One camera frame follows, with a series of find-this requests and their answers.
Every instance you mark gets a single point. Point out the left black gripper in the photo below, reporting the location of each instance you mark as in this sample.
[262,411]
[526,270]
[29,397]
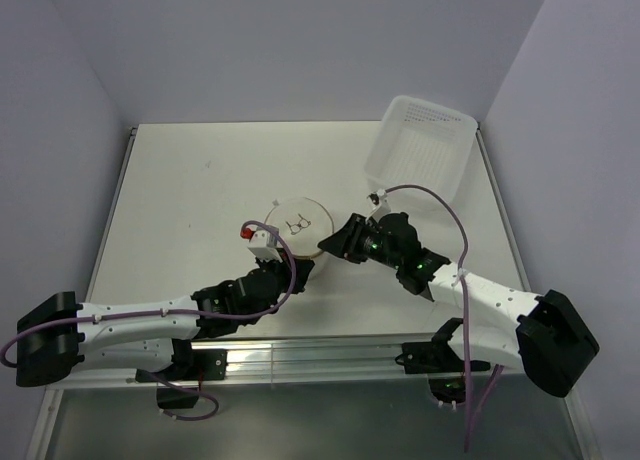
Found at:
[285,267]

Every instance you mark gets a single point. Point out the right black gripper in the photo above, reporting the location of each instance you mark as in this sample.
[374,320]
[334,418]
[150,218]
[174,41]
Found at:
[345,242]

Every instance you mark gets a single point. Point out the white mesh laundry bag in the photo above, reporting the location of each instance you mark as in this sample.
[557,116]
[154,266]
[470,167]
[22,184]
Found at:
[303,222]

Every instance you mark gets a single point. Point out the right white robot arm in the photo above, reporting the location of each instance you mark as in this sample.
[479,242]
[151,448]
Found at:
[541,335]

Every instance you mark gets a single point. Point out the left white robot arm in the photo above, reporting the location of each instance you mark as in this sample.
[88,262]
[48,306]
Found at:
[62,336]

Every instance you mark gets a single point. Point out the white plastic tray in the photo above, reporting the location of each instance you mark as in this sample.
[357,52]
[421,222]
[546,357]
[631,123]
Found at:
[422,143]

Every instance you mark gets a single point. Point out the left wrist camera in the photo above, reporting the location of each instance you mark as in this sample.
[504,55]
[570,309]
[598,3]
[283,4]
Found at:
[262,244]

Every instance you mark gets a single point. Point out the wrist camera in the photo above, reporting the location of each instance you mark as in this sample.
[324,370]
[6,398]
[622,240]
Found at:
[262,244]
[379,205]

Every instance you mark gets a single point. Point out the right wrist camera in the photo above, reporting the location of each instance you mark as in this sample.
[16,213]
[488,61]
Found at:
[379,205]

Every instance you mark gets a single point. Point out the aluminium mounting rail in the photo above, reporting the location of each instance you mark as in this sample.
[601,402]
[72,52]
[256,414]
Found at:
[299,360]

